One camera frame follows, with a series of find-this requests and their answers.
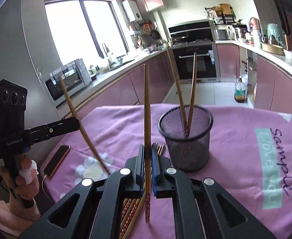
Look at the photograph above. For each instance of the smartphone with orange case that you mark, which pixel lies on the smartphone with orange case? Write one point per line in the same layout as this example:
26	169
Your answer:
56	160

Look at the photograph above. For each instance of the pink floral tablecloth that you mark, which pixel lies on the pink floral tablecloth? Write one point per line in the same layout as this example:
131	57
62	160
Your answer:
250	156

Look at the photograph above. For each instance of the wooden tray on counter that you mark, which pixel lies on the wooden tray on counter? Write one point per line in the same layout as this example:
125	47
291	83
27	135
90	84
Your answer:
271	48

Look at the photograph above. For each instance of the pink sleeved left forearm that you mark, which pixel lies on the pink sleeved left forearm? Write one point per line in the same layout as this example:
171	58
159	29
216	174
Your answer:
14	219

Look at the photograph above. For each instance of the silver microwave oven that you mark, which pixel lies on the silver microwave oven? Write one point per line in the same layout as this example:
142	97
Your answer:
75	76

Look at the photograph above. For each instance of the wooden chopstick red patterned end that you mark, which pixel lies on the wooden chopstick red patterned end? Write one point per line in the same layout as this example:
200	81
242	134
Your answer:
132	218
127	210

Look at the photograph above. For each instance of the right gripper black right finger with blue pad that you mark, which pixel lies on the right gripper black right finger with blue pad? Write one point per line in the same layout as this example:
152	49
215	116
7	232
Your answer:
160	185

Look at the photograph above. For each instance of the black range hood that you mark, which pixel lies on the black range hood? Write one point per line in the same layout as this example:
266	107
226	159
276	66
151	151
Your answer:
188	32

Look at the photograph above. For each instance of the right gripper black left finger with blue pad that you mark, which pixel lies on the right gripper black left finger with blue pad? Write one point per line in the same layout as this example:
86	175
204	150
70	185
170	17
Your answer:
136	165

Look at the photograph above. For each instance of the black mesh utensil cup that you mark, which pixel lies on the black mesh utensil cup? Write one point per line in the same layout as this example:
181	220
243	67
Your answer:
188	152

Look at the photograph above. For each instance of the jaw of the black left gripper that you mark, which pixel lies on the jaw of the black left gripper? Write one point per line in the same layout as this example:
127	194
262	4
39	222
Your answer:
62	127

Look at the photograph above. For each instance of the teal cloth on counter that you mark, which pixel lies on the teal cloth on counter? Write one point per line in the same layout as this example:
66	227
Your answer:
276	31

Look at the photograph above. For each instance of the left hand with bandaged finger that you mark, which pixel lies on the left hand with bandaged finger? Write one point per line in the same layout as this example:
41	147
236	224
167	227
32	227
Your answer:
26	188

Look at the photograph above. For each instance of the oil bottle on floor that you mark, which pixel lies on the oil bottle on floor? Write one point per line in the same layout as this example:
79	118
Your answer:
240	91

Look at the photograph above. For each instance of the white wall water heater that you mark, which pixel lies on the white wall water heater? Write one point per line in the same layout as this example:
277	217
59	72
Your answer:
132	11

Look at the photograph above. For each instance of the counter rack with items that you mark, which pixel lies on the counter rack with items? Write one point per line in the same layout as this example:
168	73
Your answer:
223	14

